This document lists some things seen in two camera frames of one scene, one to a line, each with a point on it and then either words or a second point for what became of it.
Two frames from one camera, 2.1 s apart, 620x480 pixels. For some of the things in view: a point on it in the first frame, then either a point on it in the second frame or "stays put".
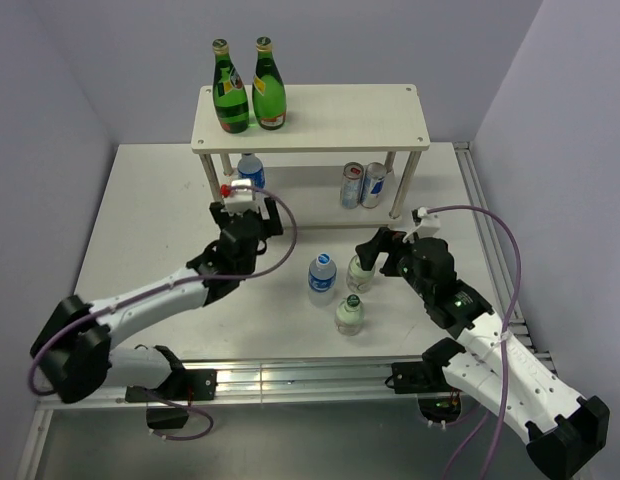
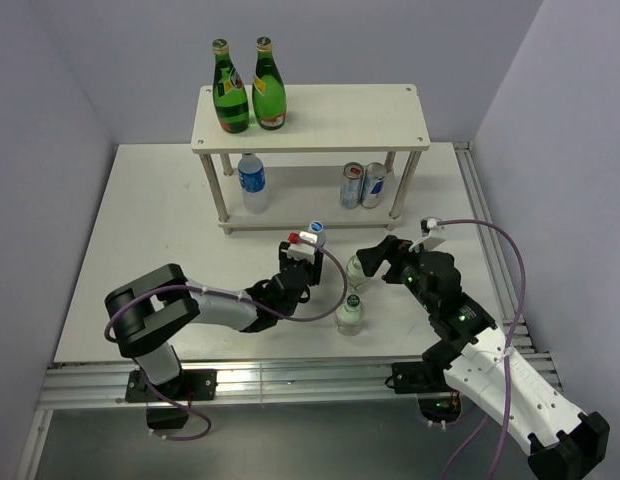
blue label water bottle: [322, 278] to [317, 227]
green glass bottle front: [268, 88] stays put
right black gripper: [368, 251] stays put
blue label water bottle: [251, 167] stays put
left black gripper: [269, 226] to [313, 269]
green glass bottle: [230, 96] stays put
